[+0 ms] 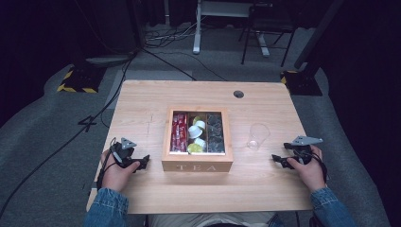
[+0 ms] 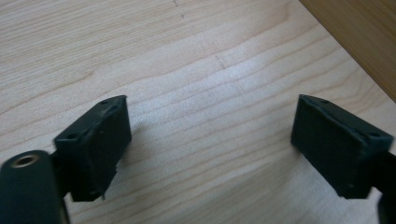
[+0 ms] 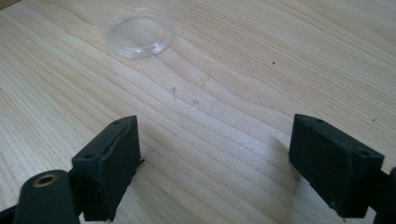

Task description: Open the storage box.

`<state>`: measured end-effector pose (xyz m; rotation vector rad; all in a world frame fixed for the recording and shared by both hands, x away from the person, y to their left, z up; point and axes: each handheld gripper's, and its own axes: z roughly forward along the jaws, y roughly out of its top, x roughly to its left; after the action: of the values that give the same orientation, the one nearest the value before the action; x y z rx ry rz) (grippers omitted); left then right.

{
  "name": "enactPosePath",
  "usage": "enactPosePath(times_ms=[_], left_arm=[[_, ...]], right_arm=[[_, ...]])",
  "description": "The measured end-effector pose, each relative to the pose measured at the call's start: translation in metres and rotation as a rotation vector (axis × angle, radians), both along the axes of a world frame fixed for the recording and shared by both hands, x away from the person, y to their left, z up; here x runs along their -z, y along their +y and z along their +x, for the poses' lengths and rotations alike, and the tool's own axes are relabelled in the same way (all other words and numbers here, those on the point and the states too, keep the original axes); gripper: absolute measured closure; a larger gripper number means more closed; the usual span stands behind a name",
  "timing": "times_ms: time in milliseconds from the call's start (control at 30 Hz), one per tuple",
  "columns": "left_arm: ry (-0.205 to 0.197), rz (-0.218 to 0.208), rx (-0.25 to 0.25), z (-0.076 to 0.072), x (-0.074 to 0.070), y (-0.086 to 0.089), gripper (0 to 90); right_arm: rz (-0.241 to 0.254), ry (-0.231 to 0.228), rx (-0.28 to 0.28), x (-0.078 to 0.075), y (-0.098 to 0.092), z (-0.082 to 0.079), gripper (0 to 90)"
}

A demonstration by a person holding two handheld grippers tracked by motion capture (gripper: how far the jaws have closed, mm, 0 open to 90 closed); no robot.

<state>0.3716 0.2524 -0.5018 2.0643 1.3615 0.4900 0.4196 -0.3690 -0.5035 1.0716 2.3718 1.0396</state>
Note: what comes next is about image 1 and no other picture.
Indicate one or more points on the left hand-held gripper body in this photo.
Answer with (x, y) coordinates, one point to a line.
(124, 153)

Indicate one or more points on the white desk frame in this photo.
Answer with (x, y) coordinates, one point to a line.
(197, 38)

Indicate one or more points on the person's left hand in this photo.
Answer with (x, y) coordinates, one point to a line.
(115, 176)

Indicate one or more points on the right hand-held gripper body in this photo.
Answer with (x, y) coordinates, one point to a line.
(305, 142)

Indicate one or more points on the person's right hand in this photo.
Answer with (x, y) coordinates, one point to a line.
(312, 175)

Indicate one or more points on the small green-lid capsule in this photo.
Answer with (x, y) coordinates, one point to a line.
(197, 119)

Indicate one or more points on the pile of dark tea bags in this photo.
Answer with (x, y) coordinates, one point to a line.
(216, 134)

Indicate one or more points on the row of red packets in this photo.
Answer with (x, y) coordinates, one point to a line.
(178, 132)

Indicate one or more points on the wooden tea box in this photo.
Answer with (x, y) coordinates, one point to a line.
(197, 164)

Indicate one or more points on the clear plastic cup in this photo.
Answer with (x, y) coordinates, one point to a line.
(258, 136)

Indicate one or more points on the large green-lid capsule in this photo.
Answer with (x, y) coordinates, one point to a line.
(195, 148)

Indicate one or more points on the black stand base striped edge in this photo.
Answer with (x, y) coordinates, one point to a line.
(80, 80)

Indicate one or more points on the black chair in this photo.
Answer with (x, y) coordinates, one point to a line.
(268, 23)

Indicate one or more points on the white capsule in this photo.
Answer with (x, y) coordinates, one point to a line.
(200, 142)
(195, 131)
(201, 125)

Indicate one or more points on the black stand with slanted pole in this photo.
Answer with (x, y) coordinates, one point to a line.
(304, 83)

